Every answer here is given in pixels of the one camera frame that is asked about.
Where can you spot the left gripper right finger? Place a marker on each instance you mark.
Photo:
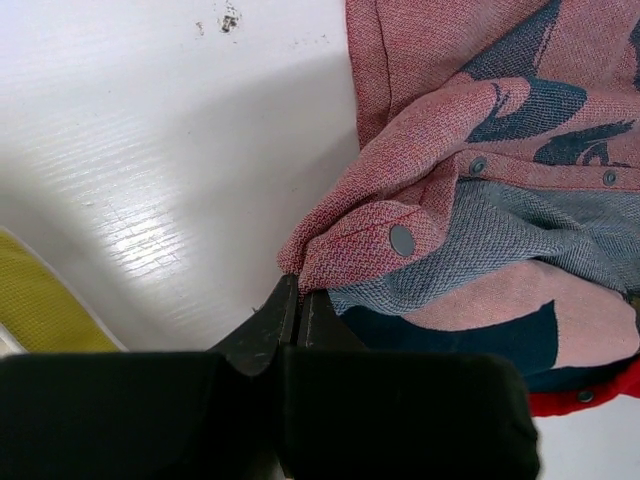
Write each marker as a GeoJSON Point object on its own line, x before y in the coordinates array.
{"type": "Point", "coordinates": [321, 328]}

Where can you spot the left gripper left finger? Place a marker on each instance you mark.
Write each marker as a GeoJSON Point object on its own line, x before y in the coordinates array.
{"type": "Point", "coordinates": [251, 347]}

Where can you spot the pink red patterned pillowcase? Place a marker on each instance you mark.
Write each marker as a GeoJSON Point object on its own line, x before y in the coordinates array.
{"type": "Point", "coordinates": [494, 205]}

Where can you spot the cream yellow pillow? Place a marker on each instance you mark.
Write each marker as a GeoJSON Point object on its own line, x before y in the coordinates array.
{"type": "Point", "coordinates": [41, 312]}

